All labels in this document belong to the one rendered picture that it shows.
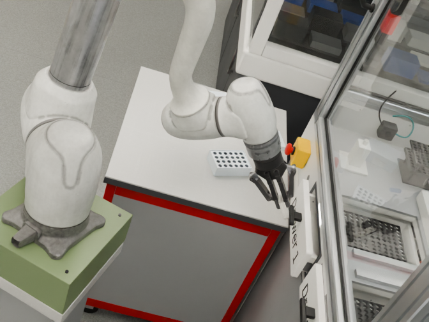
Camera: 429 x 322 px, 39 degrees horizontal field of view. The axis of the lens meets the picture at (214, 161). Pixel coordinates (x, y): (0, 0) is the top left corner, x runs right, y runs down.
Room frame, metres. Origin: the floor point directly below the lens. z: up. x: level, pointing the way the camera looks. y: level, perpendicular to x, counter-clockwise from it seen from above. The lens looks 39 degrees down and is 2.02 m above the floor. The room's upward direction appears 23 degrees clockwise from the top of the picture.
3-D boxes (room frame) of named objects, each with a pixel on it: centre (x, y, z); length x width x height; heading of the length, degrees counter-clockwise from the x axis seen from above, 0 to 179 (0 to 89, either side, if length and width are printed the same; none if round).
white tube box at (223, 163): (1.53, -0.05, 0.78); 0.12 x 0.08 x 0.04; 122
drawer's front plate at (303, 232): (1.27, -0.29, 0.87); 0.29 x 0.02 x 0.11; 10
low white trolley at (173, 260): (1.63, 0.05, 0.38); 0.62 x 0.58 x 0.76; 10
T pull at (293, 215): (1.27, -0.27, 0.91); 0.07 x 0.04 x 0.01; 10
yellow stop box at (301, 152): (1.60, -0.24, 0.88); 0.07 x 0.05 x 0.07; 10
